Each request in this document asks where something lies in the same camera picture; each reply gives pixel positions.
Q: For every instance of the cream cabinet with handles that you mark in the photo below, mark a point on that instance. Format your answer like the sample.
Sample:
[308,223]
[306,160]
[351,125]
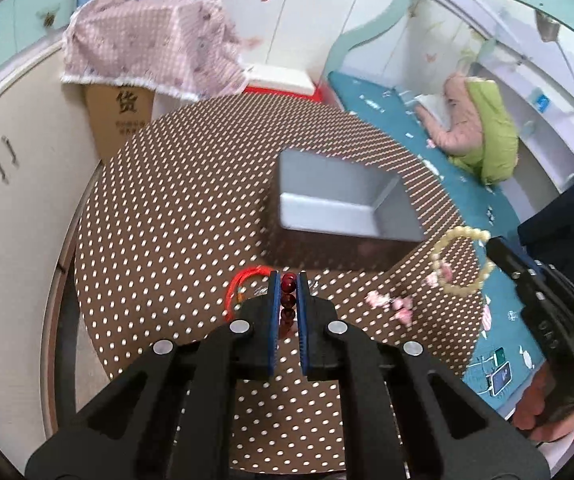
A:
[47,158]

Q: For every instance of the brown polka dot tablecloth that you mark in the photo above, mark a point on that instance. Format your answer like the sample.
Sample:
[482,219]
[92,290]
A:
[180,211]

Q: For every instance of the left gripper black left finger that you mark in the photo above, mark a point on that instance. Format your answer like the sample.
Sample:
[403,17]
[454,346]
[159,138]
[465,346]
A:
[169,414]

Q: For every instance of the pink checkered cloth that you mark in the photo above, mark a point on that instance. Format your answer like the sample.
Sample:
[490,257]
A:
[187,49]

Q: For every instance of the pink and green quilt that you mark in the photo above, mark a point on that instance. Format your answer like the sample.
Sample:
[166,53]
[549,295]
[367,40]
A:
[481,137]

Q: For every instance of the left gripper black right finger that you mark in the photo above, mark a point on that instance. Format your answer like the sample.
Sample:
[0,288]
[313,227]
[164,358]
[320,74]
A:
[404,414]

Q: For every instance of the teal patterned bed mattress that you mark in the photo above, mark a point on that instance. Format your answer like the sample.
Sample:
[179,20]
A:
[483,334]

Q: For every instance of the white pillow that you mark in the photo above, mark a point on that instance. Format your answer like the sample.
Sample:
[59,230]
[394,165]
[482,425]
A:
[438,106]

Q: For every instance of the person's right hand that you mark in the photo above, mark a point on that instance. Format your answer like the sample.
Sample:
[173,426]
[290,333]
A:
[528,415]

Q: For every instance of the brown cardboard box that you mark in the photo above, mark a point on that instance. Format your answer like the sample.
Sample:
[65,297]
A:
[115,114]

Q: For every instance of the silver metal tin box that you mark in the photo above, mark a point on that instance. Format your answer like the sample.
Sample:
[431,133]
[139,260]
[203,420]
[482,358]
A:
[325,212]

